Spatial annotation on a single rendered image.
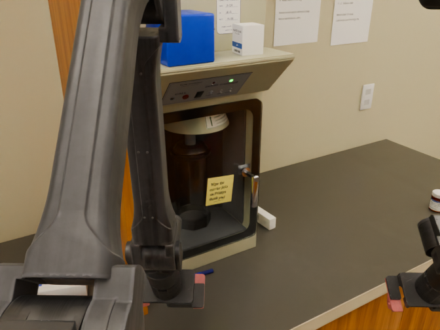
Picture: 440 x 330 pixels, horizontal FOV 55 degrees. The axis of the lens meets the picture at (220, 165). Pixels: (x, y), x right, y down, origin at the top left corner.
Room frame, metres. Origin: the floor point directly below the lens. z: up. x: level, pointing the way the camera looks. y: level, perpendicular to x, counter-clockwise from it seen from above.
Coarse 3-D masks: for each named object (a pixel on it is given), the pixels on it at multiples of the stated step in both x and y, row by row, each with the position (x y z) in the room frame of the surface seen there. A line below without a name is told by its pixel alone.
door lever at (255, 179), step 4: (244, 168) 0.98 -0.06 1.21; (248, 168) 0.98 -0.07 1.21; (244, 172) 0.98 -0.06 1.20; (248, 172) 0.97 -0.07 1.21; (244, 176) 0.98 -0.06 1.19; (248, 176) 0.96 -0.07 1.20; (252, 176) 0.94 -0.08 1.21; (256, 176) 0.94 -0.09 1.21; (252, 180) 0.94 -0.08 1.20; (256, 180) 0.94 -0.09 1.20; (252, 184) 0.94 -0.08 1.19; (256, 184) 0.94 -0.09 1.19; (252, 188) 0.94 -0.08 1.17; (256, 188) 0.94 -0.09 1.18; (252, 192) 0.94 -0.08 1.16; (256, 192) 0.94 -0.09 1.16; (252, 196) 0.94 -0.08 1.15; (256, 196) 0.94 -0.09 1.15; (252, 200) 0.94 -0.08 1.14; (256, 200) 0.94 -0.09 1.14; (252, 204) 0.94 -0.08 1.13; (256, 204) 0.94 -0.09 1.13
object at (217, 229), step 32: (192, 128) 0.91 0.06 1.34; (224, 128) 0.95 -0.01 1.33; (256, 128) 1.00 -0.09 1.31; (192, 160) 0.91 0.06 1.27; (224, 160) 0.95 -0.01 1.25; (256, 160) 1.00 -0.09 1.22; (192, 192) 0.91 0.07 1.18; (192, 224) 0.91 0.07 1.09; (224, 224) 0.95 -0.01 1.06; (256, 224) 1.00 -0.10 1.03; (192, 256) 0.90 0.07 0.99
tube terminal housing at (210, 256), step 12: (192, 0) 0.93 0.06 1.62; (204, 0) 0.94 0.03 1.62; (252, 0) 1.00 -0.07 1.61; (264, 0) 1.02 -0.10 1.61; (252, 12) 1.00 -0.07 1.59; (264, 12) 1.02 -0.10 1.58; (144, 24) 0.87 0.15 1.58; (216, 24) 0.96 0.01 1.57; (264, 24) 1.02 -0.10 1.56; (216, 36) 0.96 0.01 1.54; (228, 36) 0.97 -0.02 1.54; (264, 36) 1.02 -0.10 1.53; (216, 48) 0.96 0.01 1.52; (228, 48) 0.97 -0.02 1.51; (228, 96) 0.97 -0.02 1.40; (240, 96) 0.99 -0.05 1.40; (252, 96) 1.01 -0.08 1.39; (168, 108) 0.89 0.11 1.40; (180, 108) 0.91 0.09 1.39; (192, 108) 0.92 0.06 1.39; (252, 240) 1.01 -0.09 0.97; (216, 252) 0.95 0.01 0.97; (228, 252) 0.97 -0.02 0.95; (192, 264) 0.92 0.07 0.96; (204, 264) 0.94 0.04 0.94
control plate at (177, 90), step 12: (252, 72) 0.89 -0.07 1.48; (180, 84) 0.81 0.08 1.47; (192, 84) 0.83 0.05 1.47; (204, 84) 0.85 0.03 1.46; (216, 84) 0.87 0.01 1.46; (228, 84) 0.89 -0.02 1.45; (240, 84) 0.92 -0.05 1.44; (168, 96) 0.83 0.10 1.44; (180, 96) 0.85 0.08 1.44; (192, 96) 0.87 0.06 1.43; (204, 96) 0.89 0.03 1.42; (216, 96) 0.91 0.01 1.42
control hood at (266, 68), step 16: (272, 48) 0.99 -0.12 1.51; (160, 64) 0.81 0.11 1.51; (192, 64) 0.81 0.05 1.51; (208, 64) 0.82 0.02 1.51; (224, 64) 0.83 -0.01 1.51; (240, 64) 0.85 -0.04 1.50; (256, 64) 0.87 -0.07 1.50; (272, 64) 0.90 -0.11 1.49; (288, 64) 0.93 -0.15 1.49; (176, 80) 0.80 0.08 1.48; (256, 80) 0.93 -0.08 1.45; (272, 80) 0.96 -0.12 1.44; (224, 96) 0.93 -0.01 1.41
